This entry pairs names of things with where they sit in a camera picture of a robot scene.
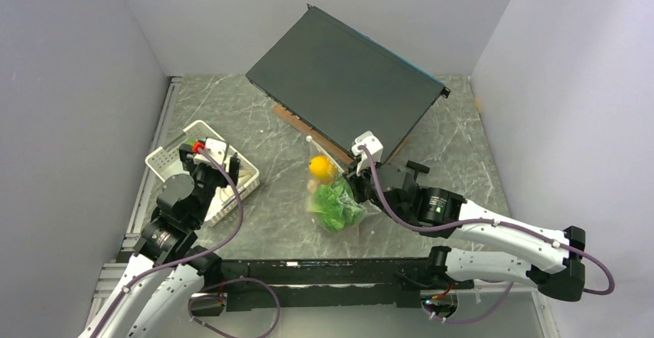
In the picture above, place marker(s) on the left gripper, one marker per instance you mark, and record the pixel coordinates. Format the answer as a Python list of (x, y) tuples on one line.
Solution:
[(226, 177)]

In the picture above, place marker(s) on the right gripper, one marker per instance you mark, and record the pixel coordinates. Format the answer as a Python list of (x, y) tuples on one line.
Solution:
[(355, 182)]

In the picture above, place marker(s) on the green lettuce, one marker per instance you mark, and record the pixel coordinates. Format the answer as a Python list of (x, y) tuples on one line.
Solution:
[(334, 208)]

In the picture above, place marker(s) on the polka dot zip bag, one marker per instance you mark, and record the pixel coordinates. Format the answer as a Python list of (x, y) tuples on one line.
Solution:
[(350, 234)]

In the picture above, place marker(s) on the yellow lemon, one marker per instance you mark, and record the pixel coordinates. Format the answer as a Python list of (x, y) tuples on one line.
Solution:
[(322, 168)]

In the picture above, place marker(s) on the white mushrooms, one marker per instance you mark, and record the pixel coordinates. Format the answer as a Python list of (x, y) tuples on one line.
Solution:
[(245, 174)]

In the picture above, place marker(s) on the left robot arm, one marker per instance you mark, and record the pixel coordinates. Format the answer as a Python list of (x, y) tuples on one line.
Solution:
[(167, 267)]

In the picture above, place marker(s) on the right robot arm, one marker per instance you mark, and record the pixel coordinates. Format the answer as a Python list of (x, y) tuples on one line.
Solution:
[(549, 260)]

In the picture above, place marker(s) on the white plastic basket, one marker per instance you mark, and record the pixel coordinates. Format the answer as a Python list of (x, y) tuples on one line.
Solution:
[(164, 162)]

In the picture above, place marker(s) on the black hammer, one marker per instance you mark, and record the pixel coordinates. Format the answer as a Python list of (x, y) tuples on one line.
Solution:
[(417, 168)]

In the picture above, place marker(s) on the wooden board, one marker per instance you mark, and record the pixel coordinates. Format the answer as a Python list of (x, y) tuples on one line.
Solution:
[(330, 146)]

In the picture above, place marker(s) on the dark rack server box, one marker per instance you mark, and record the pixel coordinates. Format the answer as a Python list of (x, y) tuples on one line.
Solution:
[(341, 83)]

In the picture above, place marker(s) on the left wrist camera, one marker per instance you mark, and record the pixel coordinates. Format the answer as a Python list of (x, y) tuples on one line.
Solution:
[(217, 149)]

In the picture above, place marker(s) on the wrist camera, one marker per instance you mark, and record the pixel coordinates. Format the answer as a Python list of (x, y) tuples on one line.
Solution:
[(368, 151), (217, 149)]

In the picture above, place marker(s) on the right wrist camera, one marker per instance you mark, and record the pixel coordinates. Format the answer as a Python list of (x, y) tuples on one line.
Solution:
[(368, 151)]

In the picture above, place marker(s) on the aluminium side rail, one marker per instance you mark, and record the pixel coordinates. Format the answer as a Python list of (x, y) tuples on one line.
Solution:
[(108, 274)]

